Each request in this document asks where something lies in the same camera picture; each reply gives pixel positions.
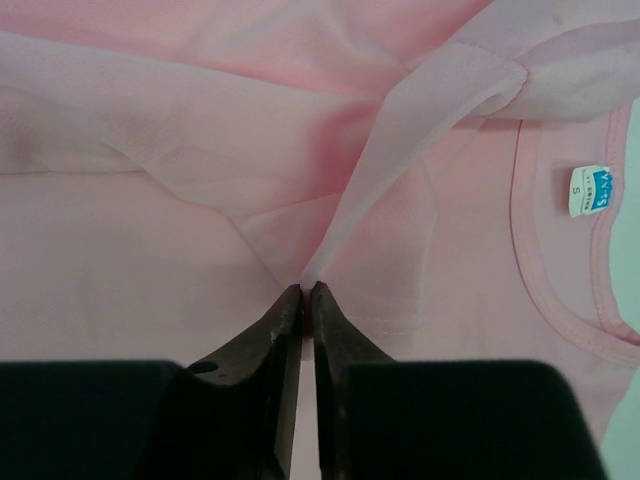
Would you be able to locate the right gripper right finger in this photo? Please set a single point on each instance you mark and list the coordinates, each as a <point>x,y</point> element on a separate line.
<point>379,418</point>

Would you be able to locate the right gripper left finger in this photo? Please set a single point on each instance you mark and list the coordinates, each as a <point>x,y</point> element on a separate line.
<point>229,415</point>

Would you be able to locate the pink t shirt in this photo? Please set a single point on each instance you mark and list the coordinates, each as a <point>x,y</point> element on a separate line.
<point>451,169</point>

